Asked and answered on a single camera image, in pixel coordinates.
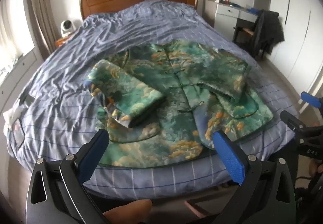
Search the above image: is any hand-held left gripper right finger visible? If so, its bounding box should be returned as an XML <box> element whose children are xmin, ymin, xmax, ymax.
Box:
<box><xmin>213</xmin><ymin>129</ymin><xmax>296</xmax><ymax>224</ymax></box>

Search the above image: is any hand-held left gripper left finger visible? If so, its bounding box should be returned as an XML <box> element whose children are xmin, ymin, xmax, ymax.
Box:
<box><xmin>25</xmin><ymin>128</ymin><xmax>110</xmax><ymax>224</ymax></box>

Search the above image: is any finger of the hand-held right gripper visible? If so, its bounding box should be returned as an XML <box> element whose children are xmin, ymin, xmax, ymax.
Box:
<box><xmin>300</xmin><ymin>91</ymin><xmax>323</xmax><ymax>110</ymax></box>
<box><xmin>280</xmin><ymin>110</ymin><xmax>307</xmax><ymax>139</ymax></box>

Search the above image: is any green patterned silk jacket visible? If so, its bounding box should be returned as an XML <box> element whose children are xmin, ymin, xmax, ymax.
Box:
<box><xmin>84</xmin><ymin>40</ymin><xmax>274</xmax><ymax>168</ymax></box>

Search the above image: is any person's right hand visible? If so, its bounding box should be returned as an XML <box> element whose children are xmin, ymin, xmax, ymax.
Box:
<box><xmin>310</xmin><ymin>158</ymin><xmax>323</xmax><ymax>176</ymax></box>

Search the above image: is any white wardrobe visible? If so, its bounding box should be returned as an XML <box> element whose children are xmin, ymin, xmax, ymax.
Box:
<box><xmin>254</xmin><ymin>0</ymin><xmax>323</xmax><ymax>124</ymax></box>

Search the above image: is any person's leg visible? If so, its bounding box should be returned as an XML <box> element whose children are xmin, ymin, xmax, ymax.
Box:
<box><xmin>103</xmin><ymin>199</ymin><xmax>153</xmax><ymax>224</ymax></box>

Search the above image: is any dark jacket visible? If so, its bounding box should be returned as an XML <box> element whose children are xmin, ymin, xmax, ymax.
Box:
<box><xmin>252</xmin><ymin>10</ymin><xmax>284</xmax><ymax>56</ymax></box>

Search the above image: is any white plastic bag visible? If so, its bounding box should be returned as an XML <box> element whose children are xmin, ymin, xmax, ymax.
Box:
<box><xmin>2</xmin><ymin>107</ymin><xmax>24</xmax><ymax>129</ymax></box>

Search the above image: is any wooden seat chair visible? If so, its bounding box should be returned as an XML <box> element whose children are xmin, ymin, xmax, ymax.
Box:
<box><xmin>233</xmin><ymin>26</ymin><xmax>256</xmax><ymax>43</ymax></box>

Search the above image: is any white low window cabinet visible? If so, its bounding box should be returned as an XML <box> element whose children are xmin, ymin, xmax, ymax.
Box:
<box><xmin>0</xmin><ymin>48</ymin><xmax>46</xmax><ymax>114</ymax></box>

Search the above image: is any wooden nightstand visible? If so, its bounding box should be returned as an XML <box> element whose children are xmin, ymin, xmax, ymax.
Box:
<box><xmin>55</xmin><ymin>36</ymin><xmax>73</xmax><ymax>49</ymax></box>

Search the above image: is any white desk with drawers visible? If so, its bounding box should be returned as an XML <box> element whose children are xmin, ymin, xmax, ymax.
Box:
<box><xmin>214</xmin><ymin>2</ymin><xmax>260</xmax><ymax>35</ymax></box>

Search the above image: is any white desk fan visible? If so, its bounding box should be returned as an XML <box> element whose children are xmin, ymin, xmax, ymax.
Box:
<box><xmin>60</xmin><ymin>20</ymin><xmax>76</xmax><ymax>37</ymax></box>

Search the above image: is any blue checked duvet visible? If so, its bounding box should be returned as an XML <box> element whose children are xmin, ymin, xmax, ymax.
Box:
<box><xmin>6</xmin><ymin>0</ymin><xmax>299</xmax><ymax>200</ymax></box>

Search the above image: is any white sheer curtain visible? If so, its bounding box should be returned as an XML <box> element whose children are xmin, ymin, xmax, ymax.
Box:
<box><xmin>0</xmin><ymin>0</ymin><xmax>26</xmax><ymax>63</ymax></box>

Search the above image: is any beige curtain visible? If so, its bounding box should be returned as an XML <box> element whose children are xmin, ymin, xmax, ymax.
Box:
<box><xmin>22</xmin><ymin>0</ymin><xmax>57</xmax><ymax>60</ymax></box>

